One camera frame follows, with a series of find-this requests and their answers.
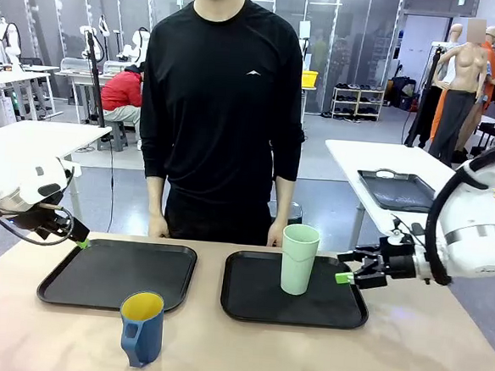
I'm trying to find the grey step stool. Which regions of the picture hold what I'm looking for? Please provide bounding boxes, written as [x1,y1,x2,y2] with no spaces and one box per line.
[97,118,131,152]

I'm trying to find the mannequin in orange clothes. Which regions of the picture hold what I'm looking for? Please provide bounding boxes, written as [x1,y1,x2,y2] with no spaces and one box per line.
[476,25,495,111]

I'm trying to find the black plastic tray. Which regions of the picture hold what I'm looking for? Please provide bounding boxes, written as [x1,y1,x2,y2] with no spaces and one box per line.
[219,247,373,331]
[36,234,199,317]

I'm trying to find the person's right forearm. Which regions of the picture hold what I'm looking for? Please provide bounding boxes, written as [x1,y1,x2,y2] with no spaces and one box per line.
[142,174,172,224]

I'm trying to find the pale green tall cup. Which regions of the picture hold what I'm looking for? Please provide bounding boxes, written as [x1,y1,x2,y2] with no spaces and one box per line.
[278,223,322,296]

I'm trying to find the bare mannequin grey trousers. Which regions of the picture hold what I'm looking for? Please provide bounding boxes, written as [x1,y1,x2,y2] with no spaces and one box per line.
[426,15,495,169]

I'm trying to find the black tray with handles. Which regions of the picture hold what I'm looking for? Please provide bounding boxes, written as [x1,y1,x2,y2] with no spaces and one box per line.
[354,167,439,215]

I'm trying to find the white background desk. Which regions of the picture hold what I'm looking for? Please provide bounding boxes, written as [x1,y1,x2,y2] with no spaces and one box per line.
[0,62,68,125]

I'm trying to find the thick black arm hose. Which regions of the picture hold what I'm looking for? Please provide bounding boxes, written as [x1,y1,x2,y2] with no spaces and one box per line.
[420,125,495,291]

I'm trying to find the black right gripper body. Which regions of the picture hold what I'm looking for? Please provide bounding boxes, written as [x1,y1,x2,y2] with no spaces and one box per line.
[353,239,420,294]

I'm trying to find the person in black shirt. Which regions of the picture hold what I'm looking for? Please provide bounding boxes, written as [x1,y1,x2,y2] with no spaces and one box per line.
[132,0,315,248]

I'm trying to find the black tripod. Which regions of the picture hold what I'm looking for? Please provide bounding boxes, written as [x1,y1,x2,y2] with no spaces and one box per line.
[404,43,444,149]

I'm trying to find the blue mug yellow inside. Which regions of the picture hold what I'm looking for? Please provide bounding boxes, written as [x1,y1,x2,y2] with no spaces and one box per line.
[115,289,167,369]

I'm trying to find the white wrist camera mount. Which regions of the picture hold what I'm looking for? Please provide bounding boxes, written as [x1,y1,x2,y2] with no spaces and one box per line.
[381,215,427,250]

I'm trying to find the black stool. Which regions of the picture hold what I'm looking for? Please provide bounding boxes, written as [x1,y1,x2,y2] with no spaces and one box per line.
[270,199,305,225]

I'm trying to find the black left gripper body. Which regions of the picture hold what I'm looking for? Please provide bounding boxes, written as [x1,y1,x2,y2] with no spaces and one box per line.
[12,202,93,244]

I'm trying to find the black light stand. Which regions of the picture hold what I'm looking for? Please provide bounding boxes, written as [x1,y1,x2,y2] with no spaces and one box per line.
[77,29,113,128]

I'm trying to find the person's left forearm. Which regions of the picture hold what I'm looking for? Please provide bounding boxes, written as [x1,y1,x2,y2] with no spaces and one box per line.
[270,176,297,228]

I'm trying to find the black bags pile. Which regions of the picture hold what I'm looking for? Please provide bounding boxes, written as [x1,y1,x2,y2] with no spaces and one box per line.
[384,75,421,113]

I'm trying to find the person's left hand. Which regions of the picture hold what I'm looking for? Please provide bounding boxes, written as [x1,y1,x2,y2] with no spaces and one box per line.
[265,220,291,249]

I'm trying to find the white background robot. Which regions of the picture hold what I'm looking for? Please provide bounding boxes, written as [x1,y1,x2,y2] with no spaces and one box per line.
[120,25,152,67]
[0,17,27,71]

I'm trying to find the white side table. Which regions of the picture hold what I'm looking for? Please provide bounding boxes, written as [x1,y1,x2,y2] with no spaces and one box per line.
[318,138,459,258]
[0,117,113,223]

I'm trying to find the person's right hand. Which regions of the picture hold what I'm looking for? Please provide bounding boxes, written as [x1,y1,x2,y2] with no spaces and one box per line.
[147,214,172,240]

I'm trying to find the white shoe rack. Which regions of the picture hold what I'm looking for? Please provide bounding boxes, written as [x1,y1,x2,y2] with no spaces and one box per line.
[331,83,386,123]

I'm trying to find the seated person in red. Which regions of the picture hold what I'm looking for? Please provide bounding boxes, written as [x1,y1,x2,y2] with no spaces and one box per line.
[98,63,147,126]

